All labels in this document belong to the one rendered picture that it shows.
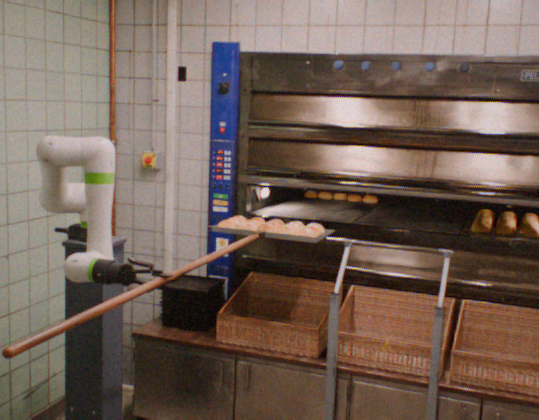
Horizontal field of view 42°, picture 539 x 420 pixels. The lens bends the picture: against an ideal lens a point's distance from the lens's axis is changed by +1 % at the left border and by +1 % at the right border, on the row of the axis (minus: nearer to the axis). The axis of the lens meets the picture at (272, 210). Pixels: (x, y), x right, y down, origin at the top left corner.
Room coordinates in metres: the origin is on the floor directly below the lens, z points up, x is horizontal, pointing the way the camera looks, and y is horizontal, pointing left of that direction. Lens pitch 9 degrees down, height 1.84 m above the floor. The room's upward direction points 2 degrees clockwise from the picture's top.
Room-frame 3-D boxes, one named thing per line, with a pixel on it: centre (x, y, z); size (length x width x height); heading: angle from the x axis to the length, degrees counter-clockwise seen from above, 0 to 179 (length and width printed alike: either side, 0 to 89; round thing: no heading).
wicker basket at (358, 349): (3.40, -0.64, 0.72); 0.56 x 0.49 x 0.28; 71
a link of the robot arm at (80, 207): (2.99, 0.79, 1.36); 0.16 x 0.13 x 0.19; 107
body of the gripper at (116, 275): (2.45, 0.53, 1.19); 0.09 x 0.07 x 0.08; 71
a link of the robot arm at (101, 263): (2.47, 0.60, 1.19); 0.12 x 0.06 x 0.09; 161
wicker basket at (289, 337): (3.60, -0.07, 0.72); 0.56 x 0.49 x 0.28; 70
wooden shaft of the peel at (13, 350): (2.45, 0.36, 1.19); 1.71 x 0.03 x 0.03; 161
